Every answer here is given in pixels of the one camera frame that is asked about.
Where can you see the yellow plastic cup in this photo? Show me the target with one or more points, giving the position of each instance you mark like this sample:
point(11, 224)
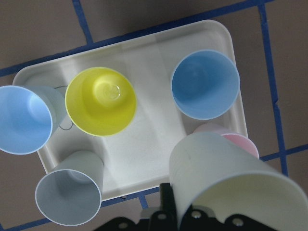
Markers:
point(100, 101)

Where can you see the grey plastic cup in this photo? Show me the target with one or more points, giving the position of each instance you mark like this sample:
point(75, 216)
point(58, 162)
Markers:
point(71, 194)

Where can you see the white plastic cup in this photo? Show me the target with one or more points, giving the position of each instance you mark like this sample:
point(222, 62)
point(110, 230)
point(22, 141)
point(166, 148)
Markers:
point(206, 169)

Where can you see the light blue cup tray edge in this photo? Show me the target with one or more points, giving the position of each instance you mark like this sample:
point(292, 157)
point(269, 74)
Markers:
point(29, 115)

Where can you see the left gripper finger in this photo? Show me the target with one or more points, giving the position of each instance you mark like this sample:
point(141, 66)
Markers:
point(167, 201)

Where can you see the pink plastic cup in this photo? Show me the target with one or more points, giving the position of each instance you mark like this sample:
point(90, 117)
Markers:
point(238, 139)

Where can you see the cream plastic tray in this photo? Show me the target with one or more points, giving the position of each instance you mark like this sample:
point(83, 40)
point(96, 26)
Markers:
point(137, 158)

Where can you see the blue cup on tray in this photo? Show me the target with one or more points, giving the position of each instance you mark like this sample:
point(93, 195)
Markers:
point(205, 84)

